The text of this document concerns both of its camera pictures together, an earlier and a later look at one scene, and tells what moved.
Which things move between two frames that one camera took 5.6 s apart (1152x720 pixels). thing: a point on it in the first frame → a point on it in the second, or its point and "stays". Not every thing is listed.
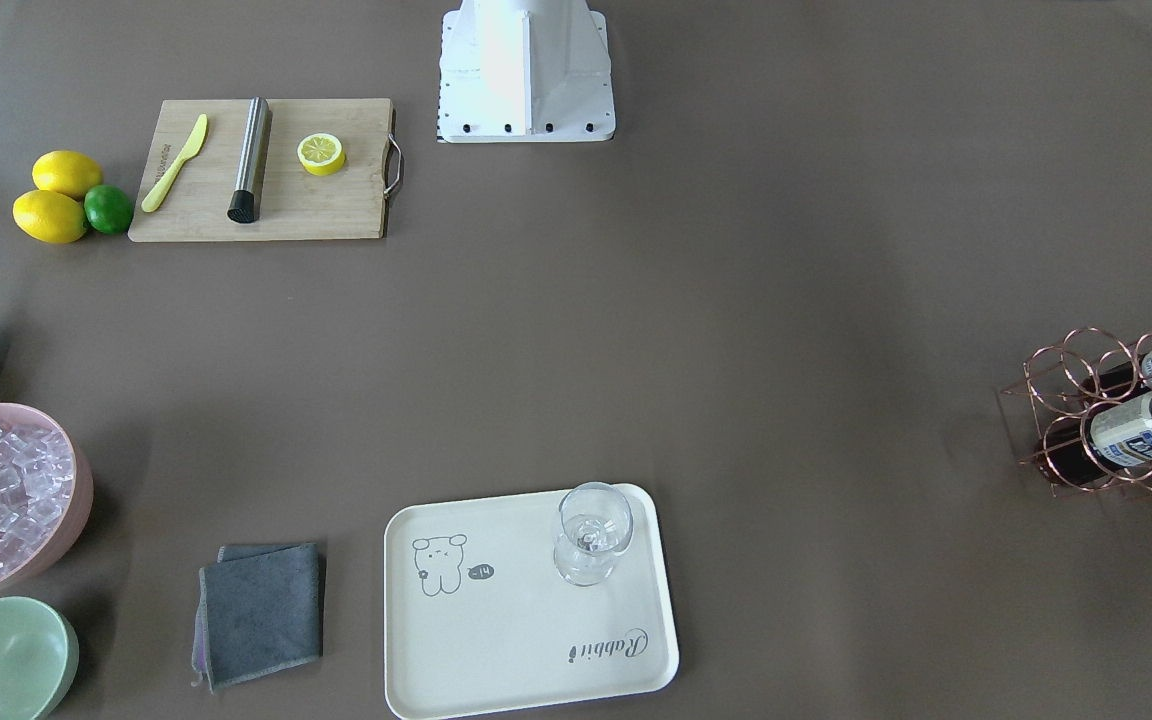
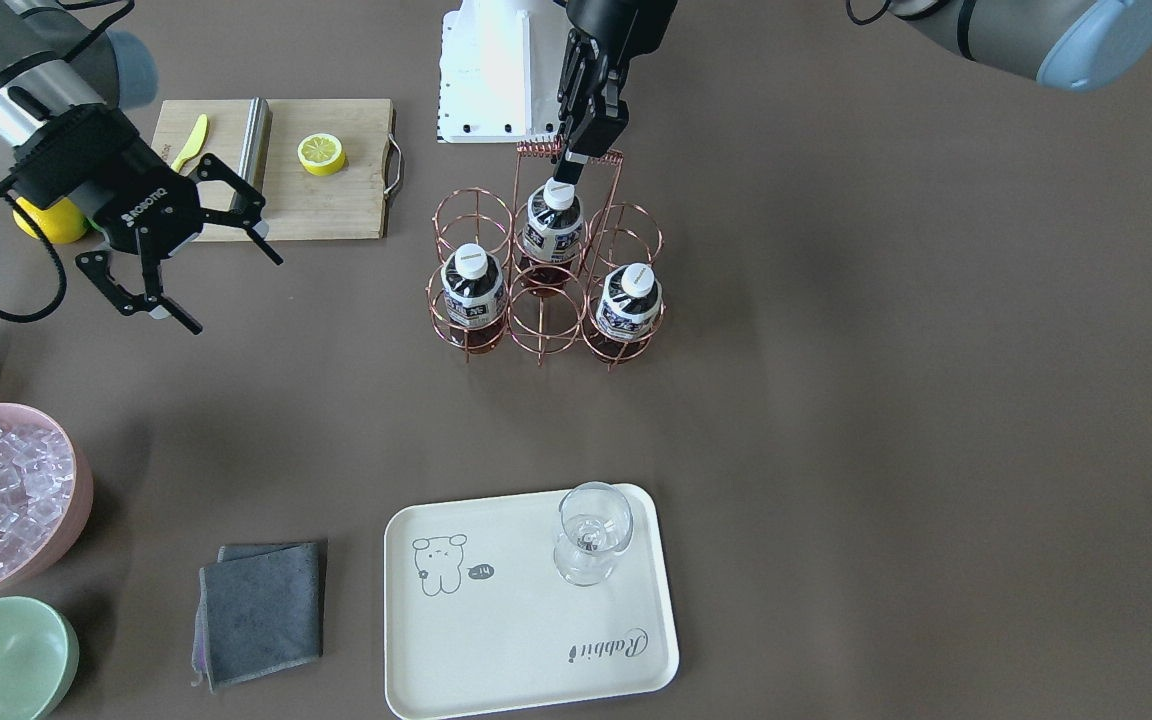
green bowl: [7, 658] stays
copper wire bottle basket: [1069, 382] → [565, 270]
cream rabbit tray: [479, 620] stays
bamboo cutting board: [293, 202] stays
